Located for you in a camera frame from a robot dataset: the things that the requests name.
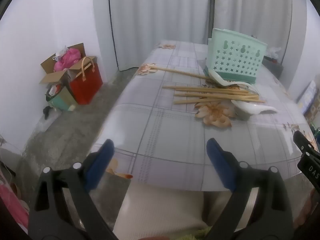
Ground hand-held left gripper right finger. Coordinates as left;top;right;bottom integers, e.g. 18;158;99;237
201;137;294;240

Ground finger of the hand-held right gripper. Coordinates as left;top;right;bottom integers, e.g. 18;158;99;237
293;130;320;188

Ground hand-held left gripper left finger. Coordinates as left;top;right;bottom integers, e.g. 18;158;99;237
27;139;119;240

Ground bunch of wooden chopsticks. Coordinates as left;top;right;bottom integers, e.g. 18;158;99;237
156;66;266;105

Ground mint green utensil holder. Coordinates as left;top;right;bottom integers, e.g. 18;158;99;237
203;28;268;84

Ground brown patterned box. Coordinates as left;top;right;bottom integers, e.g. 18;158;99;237
304;101;320;124

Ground blue printed box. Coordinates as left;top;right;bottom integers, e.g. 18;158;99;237
297;80;320;114

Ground teal and tan box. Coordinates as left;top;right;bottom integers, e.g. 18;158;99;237
46;83;77;112

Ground red gift bag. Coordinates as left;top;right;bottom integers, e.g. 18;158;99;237
69;56;103;105

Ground pink cloth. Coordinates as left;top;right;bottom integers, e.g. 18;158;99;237
0;177;29;233

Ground brown cardboard box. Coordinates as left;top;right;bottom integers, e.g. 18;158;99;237
40;42;98;84

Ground pink plastic bag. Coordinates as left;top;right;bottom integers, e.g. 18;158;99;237
54;48;82;72

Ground crumpled white plastic bag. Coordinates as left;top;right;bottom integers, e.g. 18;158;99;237
269;46;282;60

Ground dark vertical pole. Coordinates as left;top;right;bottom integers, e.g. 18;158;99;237
207;0;216;40

